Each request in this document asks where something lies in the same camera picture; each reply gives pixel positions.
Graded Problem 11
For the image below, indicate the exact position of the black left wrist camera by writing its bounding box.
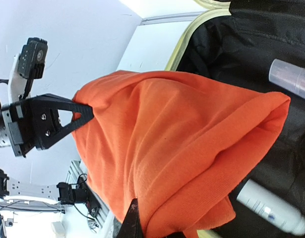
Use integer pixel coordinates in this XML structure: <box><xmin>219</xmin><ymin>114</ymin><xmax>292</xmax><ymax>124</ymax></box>
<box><xmin>7</xmin><ymin>37</ymin><xmax>48</xmax><ymax>103</ymax></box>

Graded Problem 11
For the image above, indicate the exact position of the clear plastic rectangular case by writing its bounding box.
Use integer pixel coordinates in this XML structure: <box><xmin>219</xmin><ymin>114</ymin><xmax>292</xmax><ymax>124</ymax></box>
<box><xmin>268</xmin><ymin>59</ymin><xmax>305</xmax><ymax>99</ymax></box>

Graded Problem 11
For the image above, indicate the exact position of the orange garment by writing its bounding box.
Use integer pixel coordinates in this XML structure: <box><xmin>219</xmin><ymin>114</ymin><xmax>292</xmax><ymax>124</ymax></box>
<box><xmin>71</xmin><ymin>70</ymin><xmax>292</xmax><ymax>238</ymax></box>

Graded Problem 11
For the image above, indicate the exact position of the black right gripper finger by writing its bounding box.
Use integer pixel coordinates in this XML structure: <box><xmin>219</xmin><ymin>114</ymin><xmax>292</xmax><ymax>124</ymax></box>
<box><xmin>119</xmin><ymin>198</ymin><xmax>144</xmax><ymax>238</ymax></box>

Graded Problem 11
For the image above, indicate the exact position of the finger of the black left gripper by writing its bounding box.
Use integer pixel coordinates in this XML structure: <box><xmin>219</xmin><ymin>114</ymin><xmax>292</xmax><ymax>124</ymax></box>
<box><xmin>21</xmin><ymin>94</ymin><xmax>94</xmax><ymax>150</ymax></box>

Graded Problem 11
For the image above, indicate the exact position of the white deodorant spray bottle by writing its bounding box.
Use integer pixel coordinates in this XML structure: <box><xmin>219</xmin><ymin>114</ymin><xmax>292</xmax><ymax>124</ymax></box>
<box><xmin>237</xmin><ymin>179</ymin><xmax>305</xmax><ymax>236</ymax></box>

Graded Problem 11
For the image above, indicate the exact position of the pale green hard-shell suitcase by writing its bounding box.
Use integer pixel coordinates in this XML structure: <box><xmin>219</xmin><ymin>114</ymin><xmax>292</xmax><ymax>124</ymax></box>
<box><xmin>167</xmin><ymin>0</ymin><xmax>305</xmax><ymax>238</ymax></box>

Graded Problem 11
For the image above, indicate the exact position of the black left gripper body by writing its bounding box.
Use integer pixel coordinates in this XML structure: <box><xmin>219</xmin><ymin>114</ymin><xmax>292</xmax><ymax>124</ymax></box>
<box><xmin>0</xmin><ymin>104</ymin><xmax>25</xmax><ymax>157</ymax></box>

